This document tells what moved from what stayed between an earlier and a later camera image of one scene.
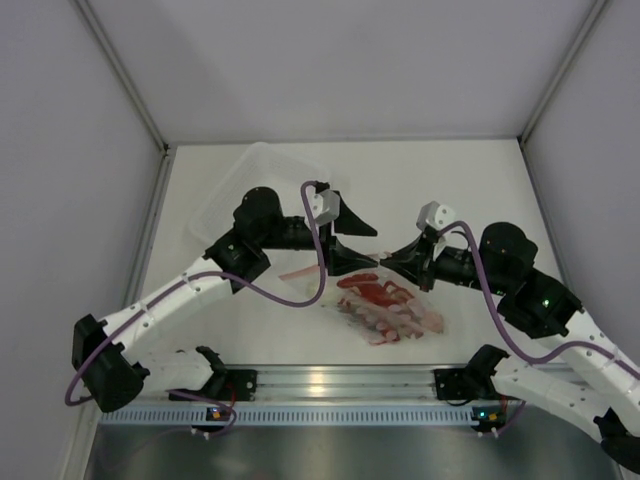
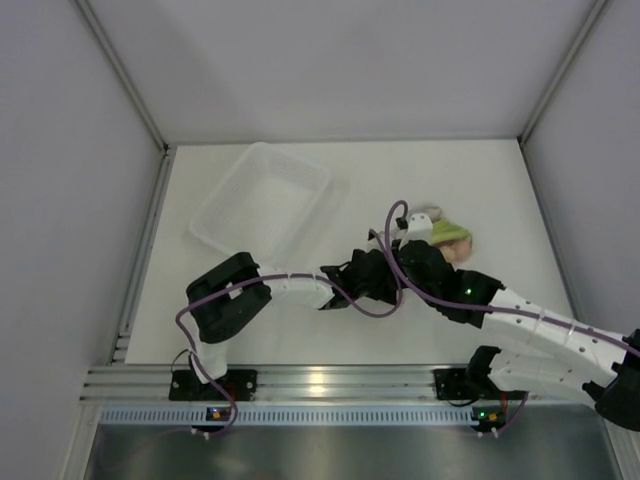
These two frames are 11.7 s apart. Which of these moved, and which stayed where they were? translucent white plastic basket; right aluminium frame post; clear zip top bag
Moved: clear zip top bag
Stayed: right aluminium frame post; translucent white plastic basket
